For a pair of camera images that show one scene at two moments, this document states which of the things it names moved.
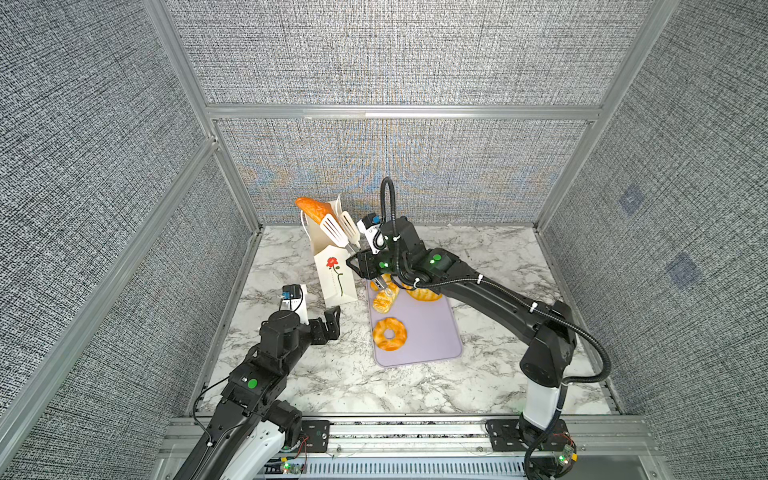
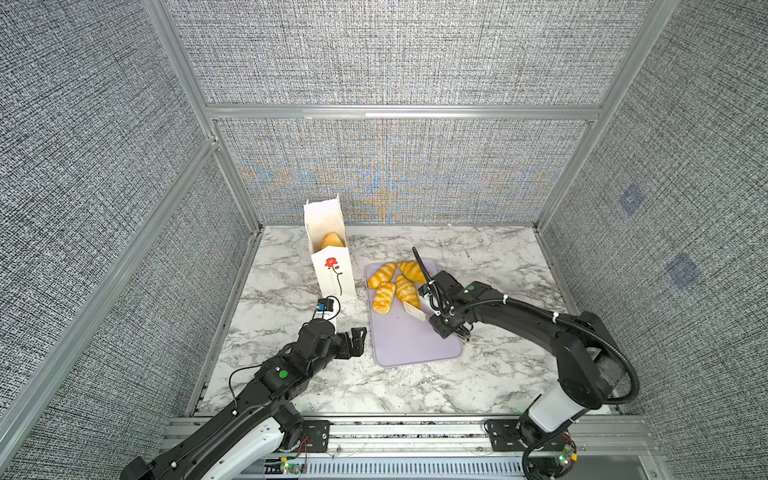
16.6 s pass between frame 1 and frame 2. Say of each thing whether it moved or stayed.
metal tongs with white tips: moved
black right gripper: moved
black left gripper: moved
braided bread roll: stayed
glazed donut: moved
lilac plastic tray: stayed
